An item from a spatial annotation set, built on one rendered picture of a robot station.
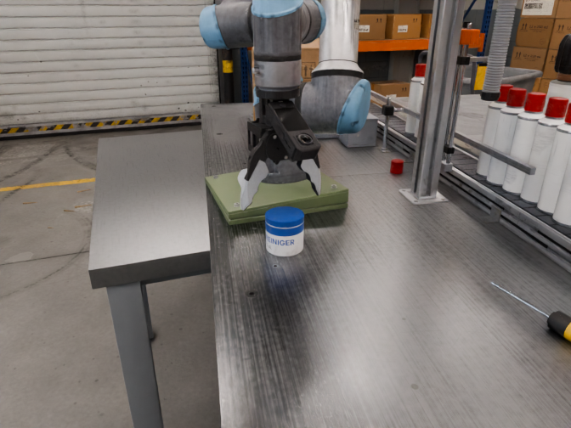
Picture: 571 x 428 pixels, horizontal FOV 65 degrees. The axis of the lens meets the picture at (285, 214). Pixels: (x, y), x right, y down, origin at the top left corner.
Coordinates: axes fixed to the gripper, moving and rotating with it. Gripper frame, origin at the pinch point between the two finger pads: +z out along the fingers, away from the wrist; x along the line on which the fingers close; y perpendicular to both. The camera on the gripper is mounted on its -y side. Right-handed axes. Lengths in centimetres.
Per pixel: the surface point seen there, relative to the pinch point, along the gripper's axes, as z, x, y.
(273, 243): 6.4, 2.7, -1.2
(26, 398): 92, 61, 78
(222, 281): 8.9, 13.9, -5.2
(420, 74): -14, -64, 39
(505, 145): -5, -50, -4
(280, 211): 1.9, -0.1, 1.4
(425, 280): 8.9, -16.0, -19.9
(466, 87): 19, -219, 161
